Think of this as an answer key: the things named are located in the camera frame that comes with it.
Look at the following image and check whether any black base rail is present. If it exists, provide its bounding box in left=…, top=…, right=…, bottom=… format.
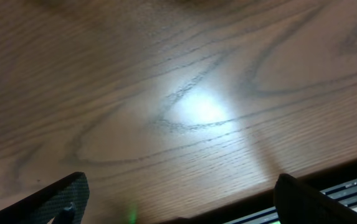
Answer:
left=227, top=179, right=357, bottom=224

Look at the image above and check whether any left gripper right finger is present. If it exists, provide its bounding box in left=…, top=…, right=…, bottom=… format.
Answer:
left=274, top=174, right=357, bottom=224

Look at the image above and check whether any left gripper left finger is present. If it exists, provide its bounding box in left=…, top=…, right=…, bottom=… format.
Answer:
left=0, top=172, right=90, bottom=224

